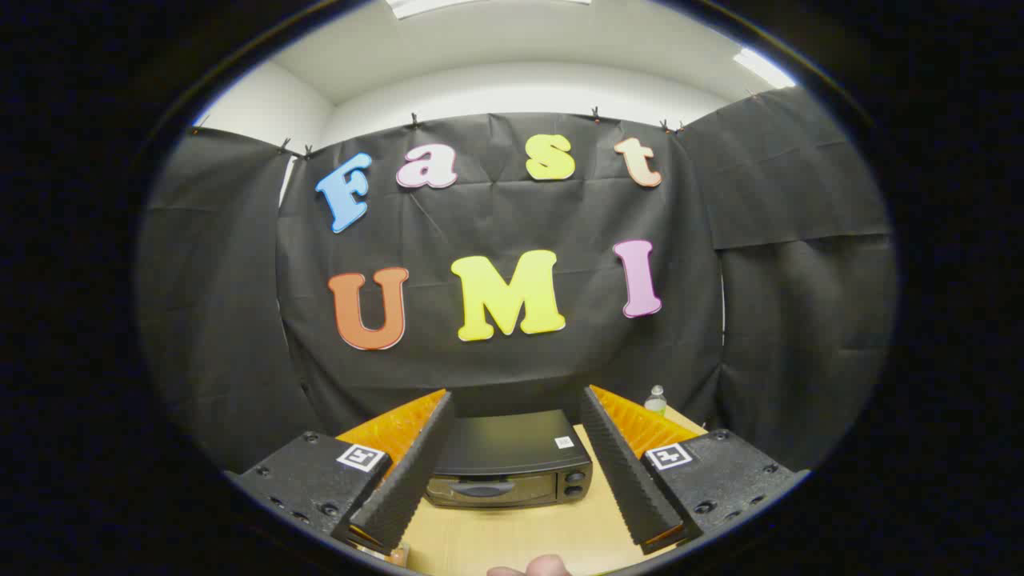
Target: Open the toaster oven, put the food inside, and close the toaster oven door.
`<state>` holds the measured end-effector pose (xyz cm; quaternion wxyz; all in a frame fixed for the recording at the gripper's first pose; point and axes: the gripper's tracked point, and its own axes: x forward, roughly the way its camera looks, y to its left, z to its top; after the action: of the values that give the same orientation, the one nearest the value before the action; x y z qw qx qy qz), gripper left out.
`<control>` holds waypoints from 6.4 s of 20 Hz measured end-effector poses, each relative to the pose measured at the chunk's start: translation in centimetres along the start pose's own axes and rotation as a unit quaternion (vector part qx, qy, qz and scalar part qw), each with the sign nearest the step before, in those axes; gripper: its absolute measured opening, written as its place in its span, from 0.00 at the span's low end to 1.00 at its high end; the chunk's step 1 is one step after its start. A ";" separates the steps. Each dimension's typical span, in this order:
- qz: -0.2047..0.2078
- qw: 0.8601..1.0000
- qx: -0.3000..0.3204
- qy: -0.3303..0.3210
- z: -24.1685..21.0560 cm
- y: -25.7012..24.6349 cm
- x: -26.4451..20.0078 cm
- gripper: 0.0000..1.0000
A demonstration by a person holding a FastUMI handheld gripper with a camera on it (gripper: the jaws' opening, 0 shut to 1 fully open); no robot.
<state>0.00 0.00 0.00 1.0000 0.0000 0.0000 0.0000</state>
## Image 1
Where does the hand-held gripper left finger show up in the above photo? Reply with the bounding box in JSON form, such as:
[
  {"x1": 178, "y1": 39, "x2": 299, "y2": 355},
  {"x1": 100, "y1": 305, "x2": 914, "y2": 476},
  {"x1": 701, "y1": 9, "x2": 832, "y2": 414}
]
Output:
[{"x1": 226, "y1": 390, "x2": 457, "y2": 557}]

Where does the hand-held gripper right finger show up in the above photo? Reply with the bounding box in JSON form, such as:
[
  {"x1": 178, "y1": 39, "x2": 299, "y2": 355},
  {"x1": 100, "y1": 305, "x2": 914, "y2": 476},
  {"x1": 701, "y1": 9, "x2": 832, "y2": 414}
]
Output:
[{"x1": 580, "y1": 385, "x2": 809, "y2": 555}]

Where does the black toaster oven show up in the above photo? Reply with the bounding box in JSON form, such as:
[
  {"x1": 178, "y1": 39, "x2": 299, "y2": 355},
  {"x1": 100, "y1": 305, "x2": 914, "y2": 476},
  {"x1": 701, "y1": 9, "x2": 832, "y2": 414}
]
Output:
[{"x1": 424, "y1": 410, "x2": 594, "y2": 510}]

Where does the row of black clips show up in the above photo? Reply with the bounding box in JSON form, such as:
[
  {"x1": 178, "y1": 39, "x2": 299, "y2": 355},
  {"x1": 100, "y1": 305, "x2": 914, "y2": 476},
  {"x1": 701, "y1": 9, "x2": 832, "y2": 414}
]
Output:
[{"x1": 192, "y1": 88, "x2": 761, "y2": 158}]

